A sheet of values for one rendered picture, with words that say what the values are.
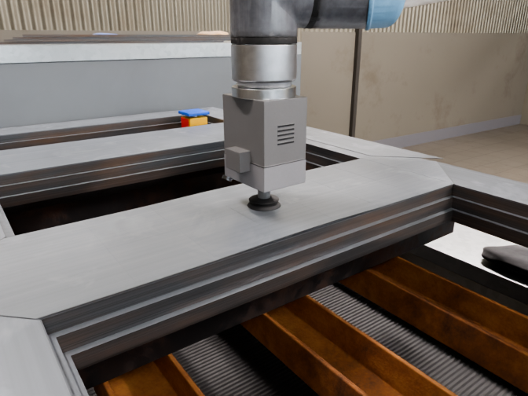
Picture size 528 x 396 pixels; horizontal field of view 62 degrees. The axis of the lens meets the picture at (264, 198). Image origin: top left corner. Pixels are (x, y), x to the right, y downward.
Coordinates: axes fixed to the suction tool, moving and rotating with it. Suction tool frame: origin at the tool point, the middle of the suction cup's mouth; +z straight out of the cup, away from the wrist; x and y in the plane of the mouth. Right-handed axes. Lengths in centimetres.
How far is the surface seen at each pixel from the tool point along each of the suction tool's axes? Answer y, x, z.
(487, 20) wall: -221, 466, -36
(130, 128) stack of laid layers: -68, 9, 1
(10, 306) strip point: 5.3, -29.7, -1.1
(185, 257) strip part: 6.3, -14.6, -1.1
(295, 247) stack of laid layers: 9.0, -2.3, 0.6
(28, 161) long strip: -42.0, -19.8, -1.1
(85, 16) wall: -241, 52, -32
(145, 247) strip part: 1.9, -16.8, -1.1
